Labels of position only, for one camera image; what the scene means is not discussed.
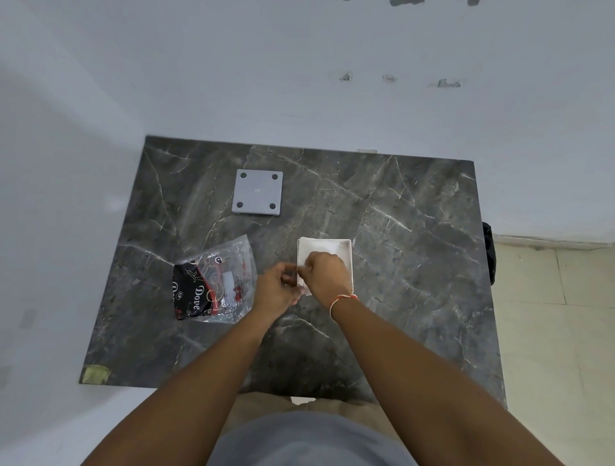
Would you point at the Dove tissue plastic packet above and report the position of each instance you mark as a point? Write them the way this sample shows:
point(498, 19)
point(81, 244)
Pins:
point(211, 288)

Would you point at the person's right forearm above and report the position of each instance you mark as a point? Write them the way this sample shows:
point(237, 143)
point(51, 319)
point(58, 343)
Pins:
point(432, 389)

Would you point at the black object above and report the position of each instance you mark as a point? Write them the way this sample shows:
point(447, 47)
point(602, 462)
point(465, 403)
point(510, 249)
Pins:
point(489, 254)

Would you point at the yellowish tape patch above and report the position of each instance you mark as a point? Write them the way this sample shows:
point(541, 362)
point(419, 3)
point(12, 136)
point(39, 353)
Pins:
point(95, 374)

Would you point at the white stickered tissue box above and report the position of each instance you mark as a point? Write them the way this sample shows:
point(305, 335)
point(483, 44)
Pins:
point(350, 259)

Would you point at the person's grey shirt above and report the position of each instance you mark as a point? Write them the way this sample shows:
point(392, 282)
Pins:
point(307, 441)

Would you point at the person's left hand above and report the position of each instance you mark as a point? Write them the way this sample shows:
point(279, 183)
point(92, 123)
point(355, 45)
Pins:
point(271, 293)

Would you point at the person's right hand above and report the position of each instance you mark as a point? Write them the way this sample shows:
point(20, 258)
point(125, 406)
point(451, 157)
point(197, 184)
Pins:
point(329, 278)

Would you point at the person's left forearm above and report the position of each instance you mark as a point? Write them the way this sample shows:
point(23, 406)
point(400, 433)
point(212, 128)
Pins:
point(192, 398)

